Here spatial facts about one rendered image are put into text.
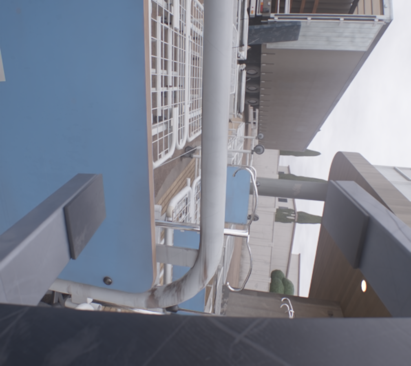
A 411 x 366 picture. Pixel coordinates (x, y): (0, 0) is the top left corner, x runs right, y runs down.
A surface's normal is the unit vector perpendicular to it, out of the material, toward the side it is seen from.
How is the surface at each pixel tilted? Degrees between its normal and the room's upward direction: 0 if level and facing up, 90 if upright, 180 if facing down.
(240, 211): 90
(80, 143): 90
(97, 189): 10
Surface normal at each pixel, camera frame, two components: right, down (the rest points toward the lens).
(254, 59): -0.16, -0.21
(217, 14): -0.11, 0.29
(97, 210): 1.00, 0.03
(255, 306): 0.02, -0.95
